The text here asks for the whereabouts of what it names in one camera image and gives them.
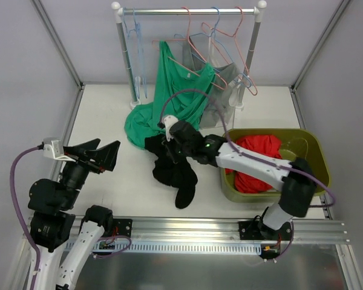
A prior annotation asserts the black tank top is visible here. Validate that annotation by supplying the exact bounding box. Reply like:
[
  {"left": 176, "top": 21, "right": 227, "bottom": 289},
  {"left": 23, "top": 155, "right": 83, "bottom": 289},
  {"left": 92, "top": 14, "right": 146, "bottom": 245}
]
[{"left": 145, "top": 135, "right": 198, "bottom": 209}]

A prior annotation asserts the green tank top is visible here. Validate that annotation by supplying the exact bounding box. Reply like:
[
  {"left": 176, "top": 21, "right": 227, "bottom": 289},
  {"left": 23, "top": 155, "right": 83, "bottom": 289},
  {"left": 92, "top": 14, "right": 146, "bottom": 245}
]
[{"left": 124, "top": 41, "right": 215, "bottom": 149}]

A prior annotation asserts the blue hanger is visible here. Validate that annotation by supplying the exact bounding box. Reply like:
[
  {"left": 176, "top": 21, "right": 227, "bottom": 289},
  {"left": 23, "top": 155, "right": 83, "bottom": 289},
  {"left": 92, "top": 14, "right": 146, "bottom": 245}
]
[
  {"left": 191, "top": 7, "right": 242, "bottom": 84},
  {"left": 133, "top": 9, "right": 148, "bottom": 98},
  {"left": 123, "top": 8, "right": 140, "bottom": 105}
]

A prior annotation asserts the red tank top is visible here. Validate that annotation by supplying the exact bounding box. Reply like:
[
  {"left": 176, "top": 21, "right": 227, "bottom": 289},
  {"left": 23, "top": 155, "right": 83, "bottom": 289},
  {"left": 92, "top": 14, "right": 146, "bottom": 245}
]
[{"left": 224, "top": 135, "right": 282, "bottom": 194}]

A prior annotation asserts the pink hanger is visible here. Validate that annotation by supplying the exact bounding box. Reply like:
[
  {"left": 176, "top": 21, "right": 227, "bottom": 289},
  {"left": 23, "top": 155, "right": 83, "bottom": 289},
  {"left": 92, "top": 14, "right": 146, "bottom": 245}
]
[
  {"left": 201, "top": 1, "right": 266, "bottom": 98},
  {"left": 151, "top": 6, "right": 228, "bottom": 91}
]

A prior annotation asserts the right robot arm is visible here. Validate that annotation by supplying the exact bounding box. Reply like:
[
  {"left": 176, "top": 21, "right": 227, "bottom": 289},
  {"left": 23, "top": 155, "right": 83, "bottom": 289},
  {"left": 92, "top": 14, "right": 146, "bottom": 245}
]
[{"left": 158, "top": 115, "right": 317, "bottom": 240}]

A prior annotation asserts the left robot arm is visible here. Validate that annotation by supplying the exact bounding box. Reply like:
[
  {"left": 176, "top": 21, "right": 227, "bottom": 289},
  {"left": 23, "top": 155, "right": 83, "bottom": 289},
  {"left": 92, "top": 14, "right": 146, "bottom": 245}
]
[{"left": 27, "top": 138, "right": 120, "bottom": 289}]

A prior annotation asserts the grey tank top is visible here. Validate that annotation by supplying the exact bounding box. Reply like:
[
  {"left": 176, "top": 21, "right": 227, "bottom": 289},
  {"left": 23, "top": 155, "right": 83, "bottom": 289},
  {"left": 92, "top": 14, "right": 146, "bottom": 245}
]
[{"left": 181, "top": 33, "right": 244, "bottom": 127}]

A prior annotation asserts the olive green plastic basket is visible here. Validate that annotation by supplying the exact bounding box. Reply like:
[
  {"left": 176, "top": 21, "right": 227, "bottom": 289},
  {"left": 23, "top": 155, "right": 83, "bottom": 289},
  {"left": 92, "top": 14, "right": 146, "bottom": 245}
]
[{"left": 220, "top": 128, "right": 330, "bottom": 203}]

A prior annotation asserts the white clothes rack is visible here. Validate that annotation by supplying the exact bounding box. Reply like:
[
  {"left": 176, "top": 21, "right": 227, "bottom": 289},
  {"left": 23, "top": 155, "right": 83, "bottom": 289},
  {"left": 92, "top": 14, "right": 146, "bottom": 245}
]
[{"left": 111, "top": 1, "right": 267, "bottom": 109}]

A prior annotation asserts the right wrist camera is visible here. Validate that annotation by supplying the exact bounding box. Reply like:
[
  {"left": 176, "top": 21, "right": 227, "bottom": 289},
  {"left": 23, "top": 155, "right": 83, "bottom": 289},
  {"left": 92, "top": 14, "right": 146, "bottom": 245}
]
[{"left": 160, "top": 115, "right": 178, "bottom": 142}]

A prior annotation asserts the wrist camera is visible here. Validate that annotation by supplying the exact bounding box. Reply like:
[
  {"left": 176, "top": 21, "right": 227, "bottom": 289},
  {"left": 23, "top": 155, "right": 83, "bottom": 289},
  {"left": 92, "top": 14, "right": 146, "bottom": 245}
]
[
  {"left": 42, "top": 137, "right": 74, "bottom": 162},
  {"left": 160, "top": 115, "right": 178, "bottom": 142}
]

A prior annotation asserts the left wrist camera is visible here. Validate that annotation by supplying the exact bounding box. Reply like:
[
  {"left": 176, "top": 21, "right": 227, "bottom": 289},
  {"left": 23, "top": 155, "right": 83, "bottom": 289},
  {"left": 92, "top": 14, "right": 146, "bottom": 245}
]
[{"left": 42, "top": 137, "right": 74, "bottom": 162}]

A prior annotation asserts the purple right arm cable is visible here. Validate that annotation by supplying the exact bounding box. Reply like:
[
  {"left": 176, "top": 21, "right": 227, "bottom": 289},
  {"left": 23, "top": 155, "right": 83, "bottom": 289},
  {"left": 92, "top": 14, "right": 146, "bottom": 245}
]
[{"left": 160, "top": 89, "right": 337, "bottom": 208}]

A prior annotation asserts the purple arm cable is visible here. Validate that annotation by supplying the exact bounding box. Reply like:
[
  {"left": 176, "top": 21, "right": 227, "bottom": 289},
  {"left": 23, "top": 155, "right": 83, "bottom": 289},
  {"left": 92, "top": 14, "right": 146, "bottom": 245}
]
[
  {"left": 160, "top": 89, "right": 337, "bottom": 208},
  {"left": 9, "top": 146, "right": 48, "bottom": 290}
]

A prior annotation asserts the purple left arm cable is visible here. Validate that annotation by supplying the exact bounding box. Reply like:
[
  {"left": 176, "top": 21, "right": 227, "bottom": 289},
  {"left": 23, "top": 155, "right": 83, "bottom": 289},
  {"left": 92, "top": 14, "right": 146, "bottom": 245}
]
[{"left": 9, "top": 146, "right": 48, "bottom": 290}]

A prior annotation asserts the white slotted cable duct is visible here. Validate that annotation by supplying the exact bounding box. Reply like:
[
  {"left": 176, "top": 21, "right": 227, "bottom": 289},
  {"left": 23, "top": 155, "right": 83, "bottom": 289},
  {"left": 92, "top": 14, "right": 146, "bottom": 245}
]
[{"left": 63, "top": 240, "right": 263, "bottom": 255}]

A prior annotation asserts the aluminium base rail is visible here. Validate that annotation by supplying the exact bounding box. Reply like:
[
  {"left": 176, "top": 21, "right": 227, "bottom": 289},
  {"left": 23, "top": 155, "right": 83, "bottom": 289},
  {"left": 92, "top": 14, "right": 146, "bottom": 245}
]
[{"left": 111, "top": 217, "right": 350, "bottom": 244}]

